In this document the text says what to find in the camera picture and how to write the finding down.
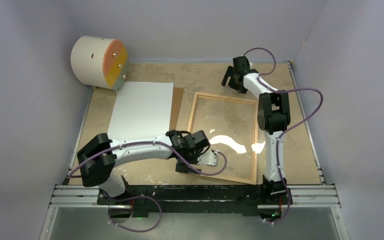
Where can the wooden picture frame with glass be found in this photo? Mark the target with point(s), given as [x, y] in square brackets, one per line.
[230, 123]

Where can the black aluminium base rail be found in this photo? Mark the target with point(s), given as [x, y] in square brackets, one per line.
[247, 200]

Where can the glossy printed photo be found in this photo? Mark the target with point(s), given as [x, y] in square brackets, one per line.
[141, 110]

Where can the brown cardboard backing board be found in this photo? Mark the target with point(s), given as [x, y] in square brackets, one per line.
[177, 97]

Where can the white cylindrical drum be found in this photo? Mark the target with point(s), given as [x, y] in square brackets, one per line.
[100, 62]

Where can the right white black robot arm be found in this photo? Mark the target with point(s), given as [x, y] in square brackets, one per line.
[273, 119]

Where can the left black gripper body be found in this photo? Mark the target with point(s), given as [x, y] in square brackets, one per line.
[193, 155]

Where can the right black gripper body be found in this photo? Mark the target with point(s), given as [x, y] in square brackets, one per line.
[232, 83]

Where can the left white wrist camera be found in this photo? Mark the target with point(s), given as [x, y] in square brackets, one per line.
[209, 158]

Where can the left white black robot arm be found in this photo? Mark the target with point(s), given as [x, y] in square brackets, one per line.
[99, 156]

